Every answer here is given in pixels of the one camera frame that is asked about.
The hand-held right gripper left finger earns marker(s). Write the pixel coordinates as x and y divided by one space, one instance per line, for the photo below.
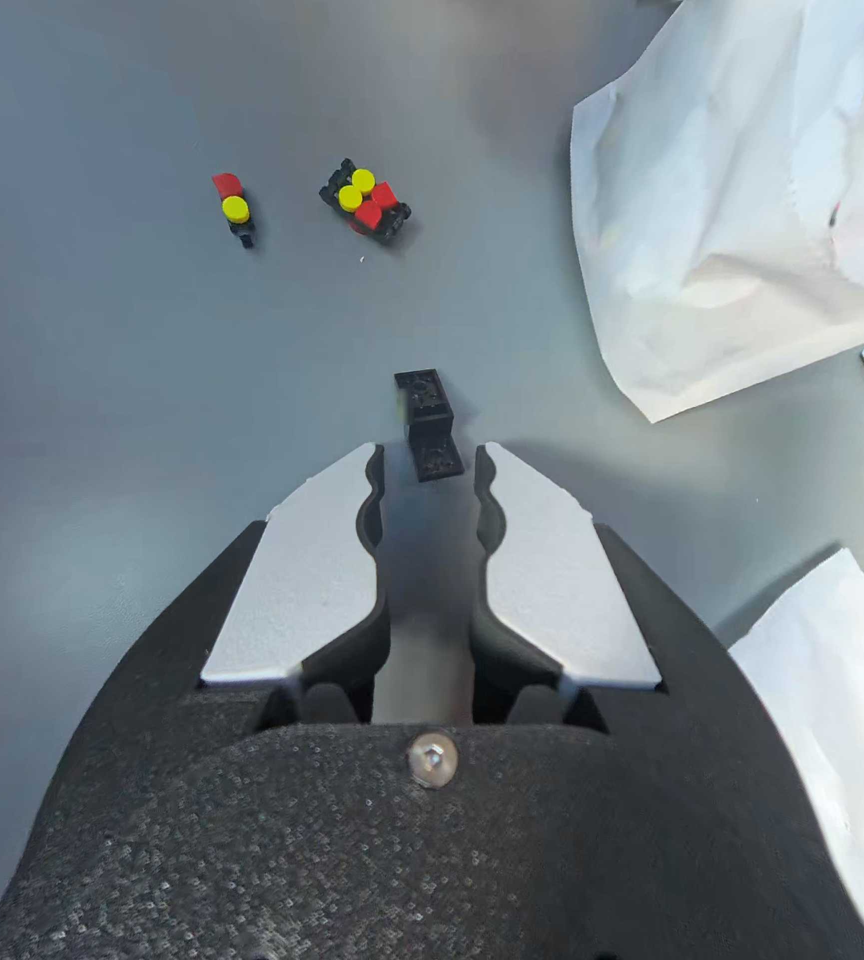
300 593

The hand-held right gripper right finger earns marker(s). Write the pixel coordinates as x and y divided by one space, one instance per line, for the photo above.
567 593

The black lego bracket yellow stud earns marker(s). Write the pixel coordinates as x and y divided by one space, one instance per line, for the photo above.
429 423

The large plain white paper bag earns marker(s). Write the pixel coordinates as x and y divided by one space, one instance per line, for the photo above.
837 720

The small yellow red lego piece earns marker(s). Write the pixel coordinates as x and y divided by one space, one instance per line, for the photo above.
234 207

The black red yellow brick plate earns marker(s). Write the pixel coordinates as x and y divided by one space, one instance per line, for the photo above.
366 201

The torn printed white paper bag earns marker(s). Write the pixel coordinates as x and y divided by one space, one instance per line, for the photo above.
747 195

